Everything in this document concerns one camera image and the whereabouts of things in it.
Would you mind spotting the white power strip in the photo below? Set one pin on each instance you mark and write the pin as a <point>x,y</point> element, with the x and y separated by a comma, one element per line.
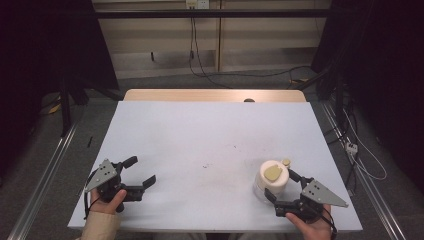
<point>351,148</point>

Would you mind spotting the black horizontal bar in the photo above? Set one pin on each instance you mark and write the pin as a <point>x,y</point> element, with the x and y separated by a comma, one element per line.
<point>213,13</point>

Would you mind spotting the dark round table grommet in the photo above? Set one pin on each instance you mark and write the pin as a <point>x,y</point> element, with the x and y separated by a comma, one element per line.
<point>249,100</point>

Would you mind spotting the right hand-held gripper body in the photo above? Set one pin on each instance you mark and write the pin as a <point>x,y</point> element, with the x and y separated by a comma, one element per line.
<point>318,194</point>

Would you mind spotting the aluminium floor rail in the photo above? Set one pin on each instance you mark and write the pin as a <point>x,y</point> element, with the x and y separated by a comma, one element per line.
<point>43,181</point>
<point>370,193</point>

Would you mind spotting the wooden table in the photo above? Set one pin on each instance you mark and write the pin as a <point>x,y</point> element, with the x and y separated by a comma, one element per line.
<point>213,95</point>

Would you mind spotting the wooden vertical post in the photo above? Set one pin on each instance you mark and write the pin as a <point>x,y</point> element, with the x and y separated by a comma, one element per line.
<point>219,36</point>

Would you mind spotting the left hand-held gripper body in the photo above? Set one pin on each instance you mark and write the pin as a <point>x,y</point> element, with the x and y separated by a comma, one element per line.
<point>104,176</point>

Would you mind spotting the white wall socket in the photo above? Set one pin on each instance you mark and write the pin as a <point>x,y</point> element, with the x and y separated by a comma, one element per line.
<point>197,3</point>

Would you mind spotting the black curtain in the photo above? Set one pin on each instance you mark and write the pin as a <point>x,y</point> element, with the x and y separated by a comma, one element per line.
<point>40,50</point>
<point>386,66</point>

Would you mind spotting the yellow floor object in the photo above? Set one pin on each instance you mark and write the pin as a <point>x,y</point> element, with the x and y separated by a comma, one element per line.
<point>54,108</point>

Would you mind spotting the person's right hand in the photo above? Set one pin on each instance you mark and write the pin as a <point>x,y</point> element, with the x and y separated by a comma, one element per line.
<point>315,228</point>

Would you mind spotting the person's left hand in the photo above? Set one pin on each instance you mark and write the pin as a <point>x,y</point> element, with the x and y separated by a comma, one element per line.
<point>106,206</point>

